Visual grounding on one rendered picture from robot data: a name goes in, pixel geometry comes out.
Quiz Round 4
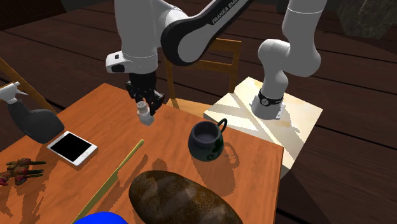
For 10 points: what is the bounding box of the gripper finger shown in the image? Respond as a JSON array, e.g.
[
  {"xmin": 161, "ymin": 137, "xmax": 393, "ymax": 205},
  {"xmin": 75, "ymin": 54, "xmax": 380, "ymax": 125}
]
[
  {"xmin": 148, "ymin": 89, "xmax": 165, "ymax": 117},
  {"xmin": 125, "ymin": 81, "xmax": 143, "ymax": 104}
]

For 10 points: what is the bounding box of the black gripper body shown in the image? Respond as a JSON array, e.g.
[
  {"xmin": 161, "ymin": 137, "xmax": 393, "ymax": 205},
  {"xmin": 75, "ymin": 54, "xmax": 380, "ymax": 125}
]
[{"xmin": 128, "ymin": 70, "xmax": 158, "ymax": 95}]

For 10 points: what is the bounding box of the white salt shaker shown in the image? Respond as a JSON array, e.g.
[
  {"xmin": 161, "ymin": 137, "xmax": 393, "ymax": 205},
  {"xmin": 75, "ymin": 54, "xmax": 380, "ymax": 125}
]
[{"xmin": 136, "ymin": 101, "xmax": 155, "ymax": 127}]

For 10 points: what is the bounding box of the wooden table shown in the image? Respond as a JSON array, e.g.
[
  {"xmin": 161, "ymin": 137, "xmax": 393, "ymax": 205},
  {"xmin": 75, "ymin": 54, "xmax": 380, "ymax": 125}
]
[{"xmin": 0, "ymin": 82, "xmax": 285, "ymax": 224}]

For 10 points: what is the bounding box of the dark round mug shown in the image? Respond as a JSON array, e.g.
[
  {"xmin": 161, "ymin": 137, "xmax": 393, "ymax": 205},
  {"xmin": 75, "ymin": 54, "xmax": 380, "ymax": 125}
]
[{"xmin": 188, "ymin": 118, "xmax": 228, "ymax": 162}]

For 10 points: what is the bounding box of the wooden chair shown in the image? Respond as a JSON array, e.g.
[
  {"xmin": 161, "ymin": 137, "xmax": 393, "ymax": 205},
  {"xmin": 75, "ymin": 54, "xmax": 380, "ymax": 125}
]
[{"xmin": 164, "ymin": 38, "xmax": 243, "ymax": 118}]

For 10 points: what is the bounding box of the white smartphone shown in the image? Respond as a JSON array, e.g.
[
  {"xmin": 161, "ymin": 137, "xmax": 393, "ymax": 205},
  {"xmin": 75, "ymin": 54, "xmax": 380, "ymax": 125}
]
[{"xmin": 46, "ymin": 130, "xmax": 99, "ymax": 167}]

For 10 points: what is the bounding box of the yellow knife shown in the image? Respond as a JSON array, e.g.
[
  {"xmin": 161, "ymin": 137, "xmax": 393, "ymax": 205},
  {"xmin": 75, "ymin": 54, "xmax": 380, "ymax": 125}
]
[{"xmin": 71, "ymin": 139, "xmax": 145, "ymax": 224}]

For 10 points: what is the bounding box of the black spray bottle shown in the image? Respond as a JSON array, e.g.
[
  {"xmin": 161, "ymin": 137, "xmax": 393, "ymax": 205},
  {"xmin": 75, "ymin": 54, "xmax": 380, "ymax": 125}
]
[{"xmin": 0, "ymin": 81, "xmax": 66, "ymax": 144}]

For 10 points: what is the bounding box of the brown bread loaf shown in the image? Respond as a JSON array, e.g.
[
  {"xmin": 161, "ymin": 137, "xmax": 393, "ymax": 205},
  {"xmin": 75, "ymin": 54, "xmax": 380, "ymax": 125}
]
[{"xmin": 128, "ymin": 169, "xmax": 244, "ymax": 224}]

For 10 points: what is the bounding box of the blue round thing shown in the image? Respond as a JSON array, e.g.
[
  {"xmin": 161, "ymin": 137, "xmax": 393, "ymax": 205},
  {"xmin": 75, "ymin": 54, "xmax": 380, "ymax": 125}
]
[{"xmin": 73, "ymin": 211, "xmax": 129, "ymax": 224}]

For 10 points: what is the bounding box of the red and dark toy figure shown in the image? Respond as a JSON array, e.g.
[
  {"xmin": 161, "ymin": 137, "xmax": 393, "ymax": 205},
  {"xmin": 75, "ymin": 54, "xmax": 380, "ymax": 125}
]
[{"xmin": 0, "ymin": 157, "xmax": 48, "ymax": 187}]

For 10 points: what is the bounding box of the cream patterned robot stand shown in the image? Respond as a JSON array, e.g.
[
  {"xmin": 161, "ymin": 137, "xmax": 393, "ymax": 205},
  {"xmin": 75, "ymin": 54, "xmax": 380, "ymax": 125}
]
[{"xmin": 203, "ymin": 76, "xmax": 324, "ymax": 179}]

